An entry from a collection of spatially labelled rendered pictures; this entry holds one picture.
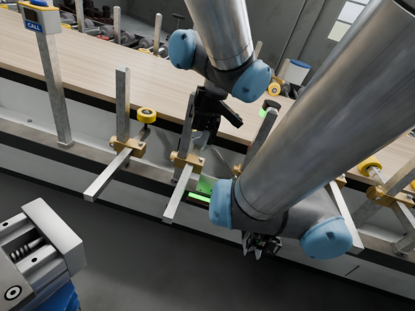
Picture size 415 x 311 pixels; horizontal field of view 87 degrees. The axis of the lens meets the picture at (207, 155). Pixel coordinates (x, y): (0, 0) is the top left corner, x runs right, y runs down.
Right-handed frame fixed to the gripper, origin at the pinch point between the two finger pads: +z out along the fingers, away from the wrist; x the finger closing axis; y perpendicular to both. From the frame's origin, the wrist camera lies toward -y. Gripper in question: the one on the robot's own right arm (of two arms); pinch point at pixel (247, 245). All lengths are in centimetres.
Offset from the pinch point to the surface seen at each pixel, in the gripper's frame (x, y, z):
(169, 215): -24.9, -1.1, -1.1
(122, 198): -65, -50, 63
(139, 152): -46, -26, 1
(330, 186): 23.5, -22.1, -14.1
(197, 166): -22.1, -26.2, -1.3
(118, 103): -55, -27, -18
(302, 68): 109, -457, 21
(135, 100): -59, -49, -9
